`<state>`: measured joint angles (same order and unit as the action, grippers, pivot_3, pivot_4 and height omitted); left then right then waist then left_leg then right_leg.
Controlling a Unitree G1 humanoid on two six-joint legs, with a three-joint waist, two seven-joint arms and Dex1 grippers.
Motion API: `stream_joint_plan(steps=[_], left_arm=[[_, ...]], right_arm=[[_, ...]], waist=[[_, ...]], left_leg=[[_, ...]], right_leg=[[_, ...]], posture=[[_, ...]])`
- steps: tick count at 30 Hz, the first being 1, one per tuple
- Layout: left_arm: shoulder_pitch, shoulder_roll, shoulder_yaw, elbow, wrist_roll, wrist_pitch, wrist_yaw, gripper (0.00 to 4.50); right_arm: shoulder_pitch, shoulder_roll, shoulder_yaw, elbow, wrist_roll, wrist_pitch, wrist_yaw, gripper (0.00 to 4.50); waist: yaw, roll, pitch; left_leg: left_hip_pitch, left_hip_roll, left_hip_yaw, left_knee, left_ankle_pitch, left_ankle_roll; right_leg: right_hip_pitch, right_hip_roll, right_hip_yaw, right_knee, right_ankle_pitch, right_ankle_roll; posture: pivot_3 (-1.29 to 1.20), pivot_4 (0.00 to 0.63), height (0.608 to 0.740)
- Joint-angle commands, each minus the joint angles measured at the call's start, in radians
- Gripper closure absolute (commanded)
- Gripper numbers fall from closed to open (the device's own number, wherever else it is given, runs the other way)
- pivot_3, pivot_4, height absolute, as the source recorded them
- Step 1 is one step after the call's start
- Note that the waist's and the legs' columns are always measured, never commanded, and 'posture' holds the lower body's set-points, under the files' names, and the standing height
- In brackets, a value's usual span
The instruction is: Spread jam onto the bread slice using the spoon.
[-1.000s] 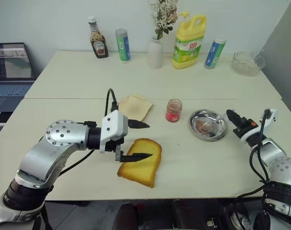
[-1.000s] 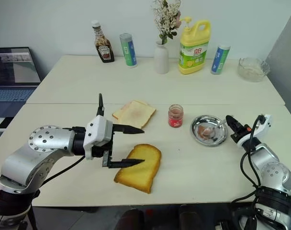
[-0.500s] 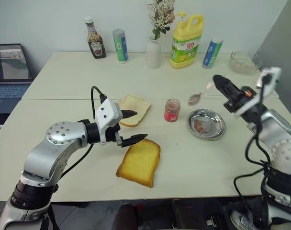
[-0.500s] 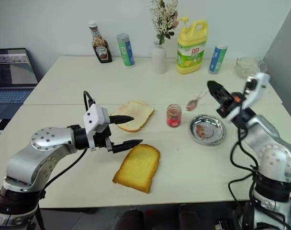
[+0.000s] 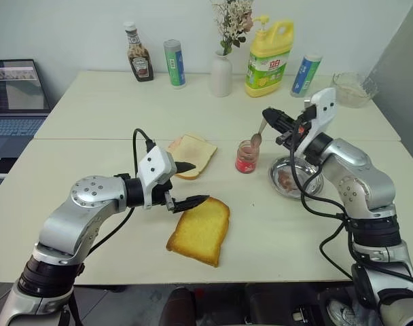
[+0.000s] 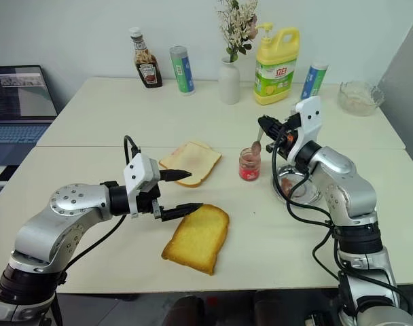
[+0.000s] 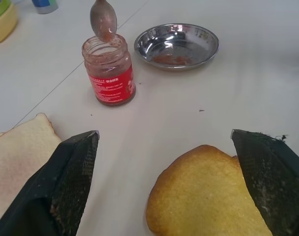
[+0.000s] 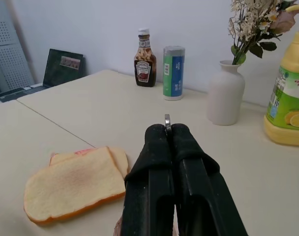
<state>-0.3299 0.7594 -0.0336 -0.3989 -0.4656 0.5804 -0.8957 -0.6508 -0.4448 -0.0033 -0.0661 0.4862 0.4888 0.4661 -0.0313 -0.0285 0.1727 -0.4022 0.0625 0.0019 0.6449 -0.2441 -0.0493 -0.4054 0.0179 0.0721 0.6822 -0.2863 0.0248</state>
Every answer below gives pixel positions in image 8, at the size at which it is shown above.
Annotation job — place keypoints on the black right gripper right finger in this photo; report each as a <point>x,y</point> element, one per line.
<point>201,186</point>

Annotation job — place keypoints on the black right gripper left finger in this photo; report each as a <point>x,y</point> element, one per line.
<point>149,177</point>

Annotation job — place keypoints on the metal spoon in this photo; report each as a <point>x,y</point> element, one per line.
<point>167,123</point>

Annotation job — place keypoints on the bread slice with pink mark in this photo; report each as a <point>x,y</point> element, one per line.
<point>115,157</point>

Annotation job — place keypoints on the large bread slice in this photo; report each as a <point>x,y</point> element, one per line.
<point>70,186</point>

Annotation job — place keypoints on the white ceramic vase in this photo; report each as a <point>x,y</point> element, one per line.
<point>225,96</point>

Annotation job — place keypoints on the roll of bags blue label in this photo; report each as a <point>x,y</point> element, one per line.
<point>174,73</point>

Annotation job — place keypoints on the Heinz sauce bottle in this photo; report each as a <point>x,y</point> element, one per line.
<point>145,61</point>

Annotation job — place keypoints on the yellow lemon detergent bottle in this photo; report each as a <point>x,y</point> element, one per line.
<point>288,98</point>

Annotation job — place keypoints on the black laptop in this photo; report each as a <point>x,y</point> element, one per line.
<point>53,71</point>

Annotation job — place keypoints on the dried flower bouquet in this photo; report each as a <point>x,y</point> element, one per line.
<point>255,27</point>

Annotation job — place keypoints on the grey perforated metal panel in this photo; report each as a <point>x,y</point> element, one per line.
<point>7,56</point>

